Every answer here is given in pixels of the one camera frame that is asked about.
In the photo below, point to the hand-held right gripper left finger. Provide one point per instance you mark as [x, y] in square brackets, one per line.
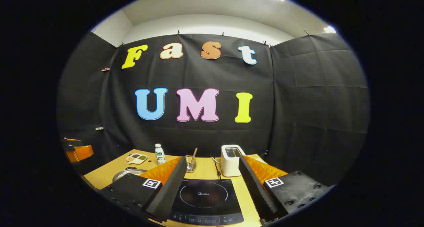
[167, 190]

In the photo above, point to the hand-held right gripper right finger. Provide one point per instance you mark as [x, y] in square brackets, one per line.
[256, 190]

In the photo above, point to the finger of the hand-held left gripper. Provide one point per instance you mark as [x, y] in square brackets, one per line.
[81, 152]

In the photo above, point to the black induction cooktop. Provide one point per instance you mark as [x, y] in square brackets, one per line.
[205, 202]

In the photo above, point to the white milk bottle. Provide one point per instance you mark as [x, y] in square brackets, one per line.
[160, 156]

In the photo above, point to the white toaster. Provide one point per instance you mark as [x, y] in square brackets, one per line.
[229, 165]

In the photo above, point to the white divided dish with beans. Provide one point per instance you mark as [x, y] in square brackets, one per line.
[136, 158]

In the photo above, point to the wooden stick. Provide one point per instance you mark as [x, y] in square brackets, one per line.
[194, 154]

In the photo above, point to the ceiling light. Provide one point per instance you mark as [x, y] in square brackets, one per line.
[329, 29]

